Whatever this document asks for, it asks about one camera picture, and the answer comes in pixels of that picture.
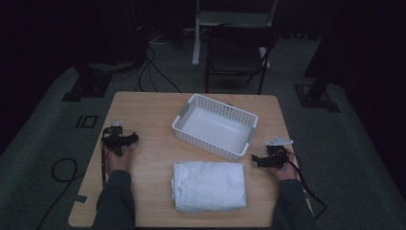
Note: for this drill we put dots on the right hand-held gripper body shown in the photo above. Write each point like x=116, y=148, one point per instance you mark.
x=277, y=155

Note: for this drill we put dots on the person's left hand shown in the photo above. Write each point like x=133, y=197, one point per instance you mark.
x=118, y=162

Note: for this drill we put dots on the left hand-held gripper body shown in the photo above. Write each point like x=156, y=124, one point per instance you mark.
x=114, y=139

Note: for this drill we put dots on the white folded towel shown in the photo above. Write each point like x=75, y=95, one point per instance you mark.
x=209, y=187

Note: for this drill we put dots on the black stand with base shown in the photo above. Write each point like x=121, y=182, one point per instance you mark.
x=319, y=96

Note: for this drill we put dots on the black stand base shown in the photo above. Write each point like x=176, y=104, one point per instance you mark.
x=87, y=86

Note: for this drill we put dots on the person's right hand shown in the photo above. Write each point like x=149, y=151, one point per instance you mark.
x=287, y=171

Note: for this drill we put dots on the white plastic basket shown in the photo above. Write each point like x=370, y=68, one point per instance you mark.
x=217, y=127

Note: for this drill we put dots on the white metal table frame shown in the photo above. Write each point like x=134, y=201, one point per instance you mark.
x=199, y=32

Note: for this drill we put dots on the black folding chair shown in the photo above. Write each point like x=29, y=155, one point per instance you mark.
x=239, y=54

